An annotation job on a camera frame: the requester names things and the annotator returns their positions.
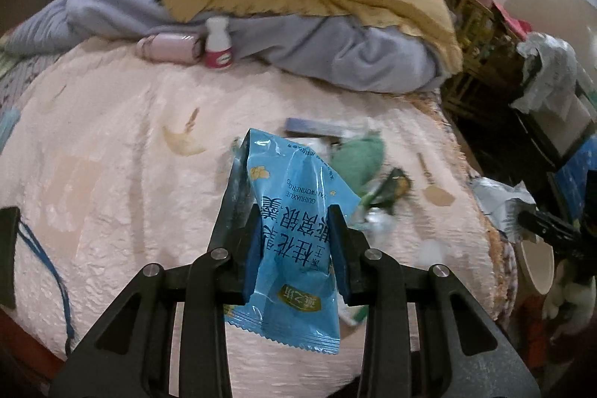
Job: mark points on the blue plastic box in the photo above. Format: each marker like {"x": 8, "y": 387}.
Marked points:
{"x": 576, "y": 179}

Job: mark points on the blue-grey paper strip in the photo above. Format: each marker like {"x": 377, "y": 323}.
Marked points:
{"x": 312, "y": 127}

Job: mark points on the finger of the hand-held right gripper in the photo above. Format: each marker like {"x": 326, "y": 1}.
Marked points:
{"x": 550, "y": 228}

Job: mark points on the floral bed sheet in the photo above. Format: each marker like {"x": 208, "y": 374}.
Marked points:
{"x": 18, "y": 99}

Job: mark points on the dark green wrapper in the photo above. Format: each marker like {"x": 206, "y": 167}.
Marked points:
{"x": 392, "y": 188}

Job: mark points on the wooden crib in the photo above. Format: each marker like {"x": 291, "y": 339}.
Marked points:
{"x": 475, "y": 43}

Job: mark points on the cream round bin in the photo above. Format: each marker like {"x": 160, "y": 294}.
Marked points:
{"x": 536, "y": 267}

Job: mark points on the small pink case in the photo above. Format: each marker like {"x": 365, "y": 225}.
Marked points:
{"x": 168, "y": 47}

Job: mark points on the blue snack packet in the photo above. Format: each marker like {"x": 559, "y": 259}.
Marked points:
{"x": 289, "y": 193}

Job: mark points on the white bottle with pink label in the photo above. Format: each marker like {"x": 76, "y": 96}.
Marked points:
{"x": 218, "y": 48}

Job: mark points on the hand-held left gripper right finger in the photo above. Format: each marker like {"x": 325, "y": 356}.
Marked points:
{"x": 336, "y": 260}

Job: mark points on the green plush cloth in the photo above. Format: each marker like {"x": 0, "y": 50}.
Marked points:
{"x": 359, "y": 160}

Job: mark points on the white plastic bag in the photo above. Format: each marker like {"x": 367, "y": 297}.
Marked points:
{"x": 545, "y": 67}

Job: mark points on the grey-white plastic wrapper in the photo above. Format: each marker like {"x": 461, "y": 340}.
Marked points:
{"x": 499, "y": 202}

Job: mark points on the pale pink textured bedspread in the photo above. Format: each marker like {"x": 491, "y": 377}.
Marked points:
{"x": 116, "y": 169}

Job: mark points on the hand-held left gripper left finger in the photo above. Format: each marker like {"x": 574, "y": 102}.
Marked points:
{"x": 249, "y": 256}

